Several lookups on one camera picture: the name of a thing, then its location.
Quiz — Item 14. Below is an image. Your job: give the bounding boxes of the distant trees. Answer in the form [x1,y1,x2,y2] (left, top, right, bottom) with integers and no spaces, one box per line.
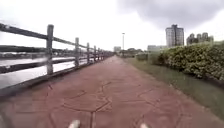
[118,47,145,58]

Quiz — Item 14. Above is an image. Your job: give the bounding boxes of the lamp pole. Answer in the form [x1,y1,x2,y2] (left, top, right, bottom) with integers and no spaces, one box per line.
[121,32,126,58]

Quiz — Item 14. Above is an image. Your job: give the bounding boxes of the red stone-patterned path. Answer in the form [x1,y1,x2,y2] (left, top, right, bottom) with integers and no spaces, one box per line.
[0,55,224,128]

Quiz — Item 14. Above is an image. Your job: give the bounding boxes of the low pale building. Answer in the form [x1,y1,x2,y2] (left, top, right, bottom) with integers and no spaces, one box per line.
[146,44,168,53]

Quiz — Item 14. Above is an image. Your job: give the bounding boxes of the tall grey building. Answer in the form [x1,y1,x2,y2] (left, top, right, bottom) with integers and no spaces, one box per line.
[165,23,185,48]

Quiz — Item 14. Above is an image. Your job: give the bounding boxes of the robot's own part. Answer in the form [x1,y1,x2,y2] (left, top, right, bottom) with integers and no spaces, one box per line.
[68,119,81,128]
[139,122,149,128]

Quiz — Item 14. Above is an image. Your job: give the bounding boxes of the grass strip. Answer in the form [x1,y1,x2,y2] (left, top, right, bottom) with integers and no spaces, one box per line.
[123,57,224,122]

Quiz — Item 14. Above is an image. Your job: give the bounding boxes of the green hedge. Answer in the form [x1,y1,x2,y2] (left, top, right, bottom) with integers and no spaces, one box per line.
[135,43,224,83]

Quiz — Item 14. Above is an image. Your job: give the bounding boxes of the group of distant buildings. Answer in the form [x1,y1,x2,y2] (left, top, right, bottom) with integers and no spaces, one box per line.
[185,32,215,47]

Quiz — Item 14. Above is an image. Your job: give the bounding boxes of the water surface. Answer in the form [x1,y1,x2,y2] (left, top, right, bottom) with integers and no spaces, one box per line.
[0,55,88,90]

